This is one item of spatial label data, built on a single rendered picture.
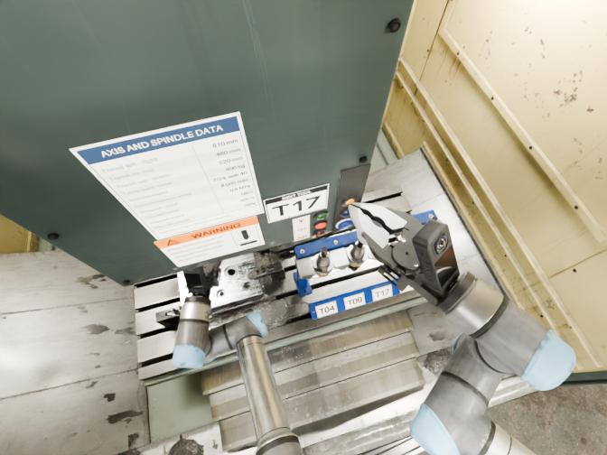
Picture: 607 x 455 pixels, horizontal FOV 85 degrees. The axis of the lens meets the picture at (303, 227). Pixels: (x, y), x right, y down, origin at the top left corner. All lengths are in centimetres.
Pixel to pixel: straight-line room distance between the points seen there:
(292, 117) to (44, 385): 153
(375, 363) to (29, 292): 148
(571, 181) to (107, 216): 112
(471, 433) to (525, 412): 190
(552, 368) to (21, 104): 62
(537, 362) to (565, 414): 207
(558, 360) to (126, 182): 56
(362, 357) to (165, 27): 133
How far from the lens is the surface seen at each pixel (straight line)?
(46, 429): 171
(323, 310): 127
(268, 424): 83
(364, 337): 146
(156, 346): 140
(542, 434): 253
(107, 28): 30
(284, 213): 52
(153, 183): 42
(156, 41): 30
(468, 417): 60
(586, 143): 114
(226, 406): 149
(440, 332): 155
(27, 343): 178
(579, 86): 114
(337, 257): 103
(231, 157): 39
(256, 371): 89
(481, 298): 52
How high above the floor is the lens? 217
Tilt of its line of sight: 63 degrees down
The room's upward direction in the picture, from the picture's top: 2 degrees counter-clockwise
